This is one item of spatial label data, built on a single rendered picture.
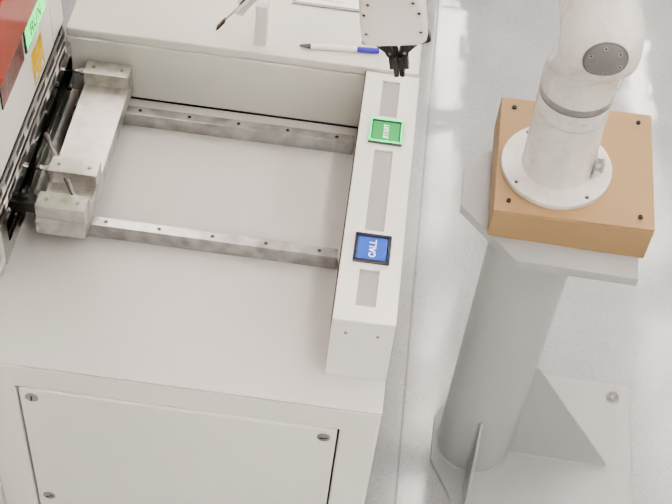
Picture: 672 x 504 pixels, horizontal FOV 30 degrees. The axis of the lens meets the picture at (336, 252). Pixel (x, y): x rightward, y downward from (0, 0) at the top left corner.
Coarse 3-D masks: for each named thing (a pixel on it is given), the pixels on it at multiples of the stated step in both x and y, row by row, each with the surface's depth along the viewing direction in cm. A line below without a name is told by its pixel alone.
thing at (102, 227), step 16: (96, 224) 204; (112, 224) 205; (128, 224) 205; (144, 224) 205; (128, 240) 206; (144, 240) 206; (160, 240) 205; (176, 240) 205; (192, 240) 204; (208, 240) 204; (224, 240) 204; (240, 240) 205; (256, 240) 205; (272, 240) 205; (256, 256) 206; (272, 256) 205; (288, 256) 205; (304, 256) 204; (320, 256) 204; (336, 256) 204
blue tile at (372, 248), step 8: (360, 240) 191; (368, 240) 192; (376, 240) 192; (384, 240) 192; (360, 248) 190; (368, 248) 190; (376, 248) 191; (384, 248) 191; (360, 256) 189; (368, 256) 189; (376, 256) 190; (384, 256) 190
